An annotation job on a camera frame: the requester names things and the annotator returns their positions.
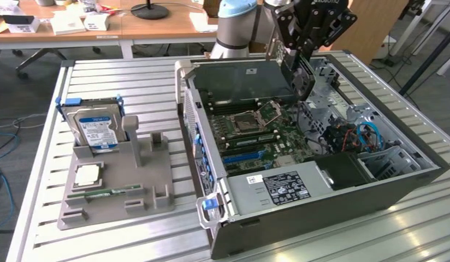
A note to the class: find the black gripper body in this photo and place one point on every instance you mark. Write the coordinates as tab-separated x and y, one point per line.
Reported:
319	8

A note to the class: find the black graphics card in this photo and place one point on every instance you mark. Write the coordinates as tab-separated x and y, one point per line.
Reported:
300	79

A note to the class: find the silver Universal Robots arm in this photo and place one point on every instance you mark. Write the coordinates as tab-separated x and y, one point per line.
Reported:
239	27

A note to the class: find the wooden cabinet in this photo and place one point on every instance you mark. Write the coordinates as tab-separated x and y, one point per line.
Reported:
374	27

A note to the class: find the brown cardboard box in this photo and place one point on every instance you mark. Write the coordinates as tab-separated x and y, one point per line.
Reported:
210	8

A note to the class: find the white paper stack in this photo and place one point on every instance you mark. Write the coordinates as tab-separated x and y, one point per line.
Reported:
203	23

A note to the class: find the black tripod pole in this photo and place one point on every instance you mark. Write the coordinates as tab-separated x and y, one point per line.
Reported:
429	62

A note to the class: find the silver metal drive cage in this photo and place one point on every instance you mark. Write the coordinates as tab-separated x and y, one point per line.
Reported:
323	109

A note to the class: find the wooden desk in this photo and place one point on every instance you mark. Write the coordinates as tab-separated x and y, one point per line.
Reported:
28	36
173	30

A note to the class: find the metal socket cover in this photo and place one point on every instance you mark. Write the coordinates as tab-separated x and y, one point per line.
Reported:
270	110

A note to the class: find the black lamp base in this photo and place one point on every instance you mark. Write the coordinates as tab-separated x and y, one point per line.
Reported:
149	12

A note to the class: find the CPU socket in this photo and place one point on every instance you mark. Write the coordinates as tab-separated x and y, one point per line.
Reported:
247	124

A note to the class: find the green motherboard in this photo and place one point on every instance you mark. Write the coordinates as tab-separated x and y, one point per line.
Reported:
283	136

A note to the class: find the blue expansion slot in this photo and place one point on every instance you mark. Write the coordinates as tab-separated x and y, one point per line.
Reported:
243	158

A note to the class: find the silver disk bay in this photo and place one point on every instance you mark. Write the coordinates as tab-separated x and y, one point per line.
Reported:
389	161

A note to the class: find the small white box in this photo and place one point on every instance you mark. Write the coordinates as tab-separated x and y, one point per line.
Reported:
96	23

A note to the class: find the black plastic drive cover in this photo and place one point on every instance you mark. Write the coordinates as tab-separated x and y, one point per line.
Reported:
341	169

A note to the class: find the large white box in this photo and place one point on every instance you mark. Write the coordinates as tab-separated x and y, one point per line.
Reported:
68	24

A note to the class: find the silver power supply unit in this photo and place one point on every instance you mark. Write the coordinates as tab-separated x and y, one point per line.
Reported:
283	188

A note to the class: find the hard disk in blue carrier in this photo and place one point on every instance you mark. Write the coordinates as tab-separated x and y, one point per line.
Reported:
95	128

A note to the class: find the black desk leg with castors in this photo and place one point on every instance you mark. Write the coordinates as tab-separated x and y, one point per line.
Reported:
38	58

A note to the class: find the blue case release latch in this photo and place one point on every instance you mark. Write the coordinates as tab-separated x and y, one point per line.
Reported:
208	205

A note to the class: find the black open PC case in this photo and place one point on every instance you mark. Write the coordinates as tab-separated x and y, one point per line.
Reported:
319	218

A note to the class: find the white box with black label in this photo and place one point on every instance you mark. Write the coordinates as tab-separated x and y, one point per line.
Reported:
24	28

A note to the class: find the grey parts rack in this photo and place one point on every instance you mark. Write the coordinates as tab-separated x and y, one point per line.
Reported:
115	174

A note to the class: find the black flat device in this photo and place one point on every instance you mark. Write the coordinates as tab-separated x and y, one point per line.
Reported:
18	19

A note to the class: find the silver CPU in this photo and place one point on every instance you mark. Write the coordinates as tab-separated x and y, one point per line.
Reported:
87	176

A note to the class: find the white table frame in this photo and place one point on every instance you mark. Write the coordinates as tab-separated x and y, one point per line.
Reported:
398	46

